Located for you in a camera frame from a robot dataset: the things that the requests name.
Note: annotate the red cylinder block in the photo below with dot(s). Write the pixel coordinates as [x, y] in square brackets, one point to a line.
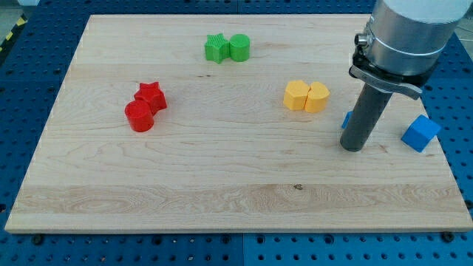
[139, 115]

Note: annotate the green star block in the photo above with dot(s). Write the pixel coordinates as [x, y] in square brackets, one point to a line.
[217, 48]

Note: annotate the green cylinder block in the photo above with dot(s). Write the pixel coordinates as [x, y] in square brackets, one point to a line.
[240, 47]

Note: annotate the blue triangle block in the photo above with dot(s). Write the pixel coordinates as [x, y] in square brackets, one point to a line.
[346, 119]

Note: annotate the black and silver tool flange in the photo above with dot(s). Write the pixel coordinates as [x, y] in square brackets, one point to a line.
[384, 82]

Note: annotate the yellow pentagon block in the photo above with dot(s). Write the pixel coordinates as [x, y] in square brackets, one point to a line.
[295, 95]

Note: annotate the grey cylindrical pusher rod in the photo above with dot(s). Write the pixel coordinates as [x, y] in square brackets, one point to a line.
[368, 109]

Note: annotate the light wooden board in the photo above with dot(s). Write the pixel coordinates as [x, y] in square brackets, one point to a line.
[226, 155]

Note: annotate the yellow heart block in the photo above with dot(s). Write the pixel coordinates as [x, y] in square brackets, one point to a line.
[317, 98]

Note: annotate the red star block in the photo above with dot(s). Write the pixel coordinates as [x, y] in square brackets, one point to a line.
[153, 95]

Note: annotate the blue cube block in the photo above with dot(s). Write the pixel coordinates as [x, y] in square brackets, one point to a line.
[420, 132]

